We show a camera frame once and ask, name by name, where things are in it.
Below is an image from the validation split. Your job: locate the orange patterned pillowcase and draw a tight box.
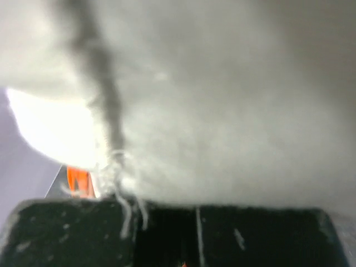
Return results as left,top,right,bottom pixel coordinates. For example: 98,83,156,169
66,167,95,199

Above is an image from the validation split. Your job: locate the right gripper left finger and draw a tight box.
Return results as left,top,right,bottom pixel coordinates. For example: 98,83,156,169
1,199,137,267

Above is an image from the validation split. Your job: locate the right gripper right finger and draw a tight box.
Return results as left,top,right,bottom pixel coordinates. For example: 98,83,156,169
196,207,349,267

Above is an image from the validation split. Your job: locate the white pillow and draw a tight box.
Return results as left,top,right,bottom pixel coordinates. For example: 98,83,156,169
0,0,356,223

